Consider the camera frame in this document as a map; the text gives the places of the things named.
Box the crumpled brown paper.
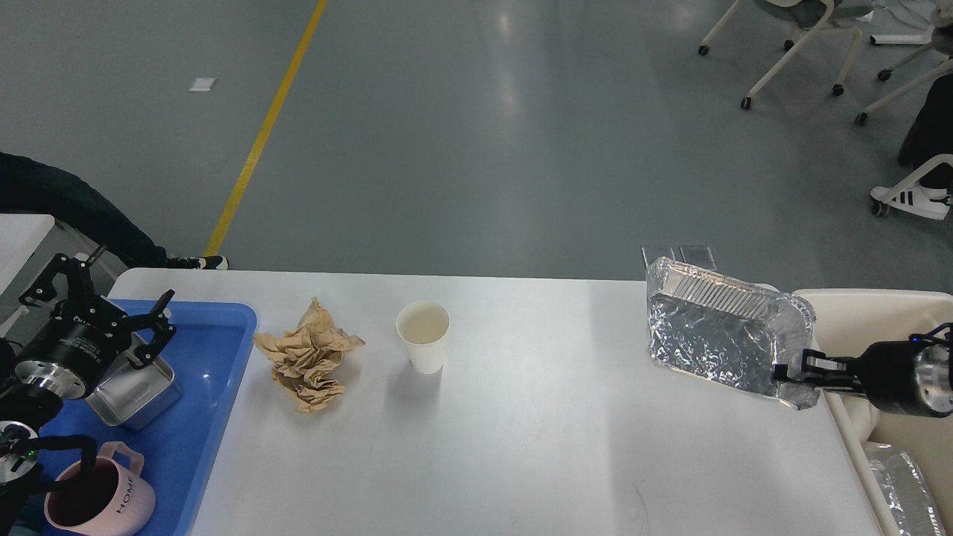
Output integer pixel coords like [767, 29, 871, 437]
[252, 296, 366, 414]

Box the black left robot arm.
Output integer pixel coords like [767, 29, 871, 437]
[1, 253, 177, 534]

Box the floor socket plate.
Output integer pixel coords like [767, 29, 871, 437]
[678, 245, 718, 271]
[641, 245, 681, 268]

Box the white side table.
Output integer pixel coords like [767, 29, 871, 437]
[1, 214, 55, 294]

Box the white chair right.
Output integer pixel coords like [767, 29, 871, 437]
[855, 22, 953, 127]

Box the pink mug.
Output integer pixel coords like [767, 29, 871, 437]
[44, 441, 156, 535]

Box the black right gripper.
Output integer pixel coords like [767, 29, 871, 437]
[772, 340, 952, 418]

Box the blue plastic tray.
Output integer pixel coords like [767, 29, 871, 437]
[43, 299, 258, 535]

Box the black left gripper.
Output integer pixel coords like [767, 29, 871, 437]
[13, 249, 176, 400]

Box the beige plastic bin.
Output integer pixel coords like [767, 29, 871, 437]
[796, 289, 952, 535]

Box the white chair near sneaker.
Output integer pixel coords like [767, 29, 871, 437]
[869, 153, 952, 221]

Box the person leg with sneaker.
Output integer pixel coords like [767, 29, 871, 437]
[869, 74, 952, 220]

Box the steel rectangular container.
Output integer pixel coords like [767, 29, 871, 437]
[85, 334, 183, 432]

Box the white paper cup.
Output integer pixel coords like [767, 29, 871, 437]
[395, 301, 450, 374]

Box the aluminium foil tray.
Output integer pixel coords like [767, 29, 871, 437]
[646, 257, 820, 410]

